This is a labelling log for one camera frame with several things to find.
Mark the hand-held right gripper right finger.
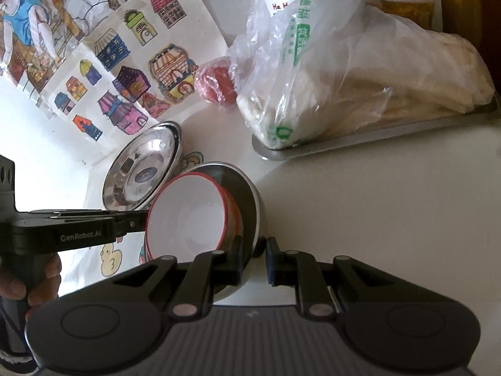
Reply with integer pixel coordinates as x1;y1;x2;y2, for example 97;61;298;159
265;237;386;318

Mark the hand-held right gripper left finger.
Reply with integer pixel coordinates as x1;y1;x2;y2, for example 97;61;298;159
111;237;244;318

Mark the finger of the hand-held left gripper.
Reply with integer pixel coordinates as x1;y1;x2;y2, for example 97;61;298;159
113;208;153;241

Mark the white bowl with red rim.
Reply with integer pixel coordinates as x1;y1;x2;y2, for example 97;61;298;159
145;172;235;263
143;186;245;265

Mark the deep stainless steel bowl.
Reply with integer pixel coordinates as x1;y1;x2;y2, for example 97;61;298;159
178;160;267;307

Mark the person's left hand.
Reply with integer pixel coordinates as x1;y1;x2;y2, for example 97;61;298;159
0;254;63;322

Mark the metal tray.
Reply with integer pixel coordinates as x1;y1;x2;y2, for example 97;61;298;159
251;90;501;161

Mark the red fruit in foam net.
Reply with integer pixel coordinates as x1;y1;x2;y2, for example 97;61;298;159
194;58;239;106

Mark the clear plastic bag green print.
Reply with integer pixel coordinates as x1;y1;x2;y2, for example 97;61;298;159
229;0;392;149

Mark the colourful houses drawing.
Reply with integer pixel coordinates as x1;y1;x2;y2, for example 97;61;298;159
35;0;231;169

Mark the plastic bag of flatbread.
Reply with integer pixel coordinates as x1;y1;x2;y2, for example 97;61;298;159
344;4;496;126

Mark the laughing boy wall drawing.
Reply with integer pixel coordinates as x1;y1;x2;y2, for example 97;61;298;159
0;0;161;87

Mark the brown wooden door frame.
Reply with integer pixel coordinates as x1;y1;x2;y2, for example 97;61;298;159
434;0;501;98

